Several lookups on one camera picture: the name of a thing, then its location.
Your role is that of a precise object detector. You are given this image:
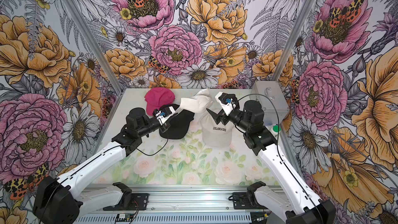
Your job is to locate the pink cap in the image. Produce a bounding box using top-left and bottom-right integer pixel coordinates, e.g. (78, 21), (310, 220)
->
(145, 87), (175, 116)

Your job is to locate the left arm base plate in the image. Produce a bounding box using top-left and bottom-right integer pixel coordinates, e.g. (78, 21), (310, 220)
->
(103, 193), (149, 211)

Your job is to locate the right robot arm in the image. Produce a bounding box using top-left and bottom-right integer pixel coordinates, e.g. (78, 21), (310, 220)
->
(208, 95), (336, 224)

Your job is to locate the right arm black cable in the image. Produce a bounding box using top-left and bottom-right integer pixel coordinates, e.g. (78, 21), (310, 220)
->
(236, 93), (324, 222)

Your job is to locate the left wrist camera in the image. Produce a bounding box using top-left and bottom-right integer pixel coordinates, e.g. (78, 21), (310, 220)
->
(153, 106), (176, 125)

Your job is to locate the black cap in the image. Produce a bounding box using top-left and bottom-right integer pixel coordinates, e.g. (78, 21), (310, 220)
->
(159, 110), (195, 140)

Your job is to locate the silver metal case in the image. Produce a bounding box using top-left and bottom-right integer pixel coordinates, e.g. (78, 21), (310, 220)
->
(249, 81), (290, 125)

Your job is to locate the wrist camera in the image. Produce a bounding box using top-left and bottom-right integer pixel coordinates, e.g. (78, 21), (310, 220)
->
(215, 92), (239, 116)
(153, 106), (176, 125)

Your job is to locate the aluminium front rail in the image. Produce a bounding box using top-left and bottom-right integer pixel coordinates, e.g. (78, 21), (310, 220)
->
(55, 185), (322, 215)

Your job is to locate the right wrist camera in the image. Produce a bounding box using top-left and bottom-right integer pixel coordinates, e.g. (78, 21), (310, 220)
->
(215, 92), (239, 116)

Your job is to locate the white bottle green lid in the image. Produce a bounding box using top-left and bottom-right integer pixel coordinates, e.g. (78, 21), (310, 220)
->
(270, 125), (281, 136)

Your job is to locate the white Colorado cap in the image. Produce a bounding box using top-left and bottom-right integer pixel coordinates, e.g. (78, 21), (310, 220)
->
(199, 113), (234, 148)
(180, 89), (213, 114)

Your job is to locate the small circuit board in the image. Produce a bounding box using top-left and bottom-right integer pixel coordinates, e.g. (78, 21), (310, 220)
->
(115, 213), (134, 224)

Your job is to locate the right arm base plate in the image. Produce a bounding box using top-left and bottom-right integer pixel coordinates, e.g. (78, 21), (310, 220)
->
(228, 192), (266, 210)

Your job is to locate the perforated metal tray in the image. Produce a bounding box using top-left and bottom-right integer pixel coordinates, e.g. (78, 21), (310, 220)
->
(75, 212), (252, 224)

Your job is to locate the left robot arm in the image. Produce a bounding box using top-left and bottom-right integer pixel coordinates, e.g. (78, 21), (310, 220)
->
(33, 107), (175, 224)

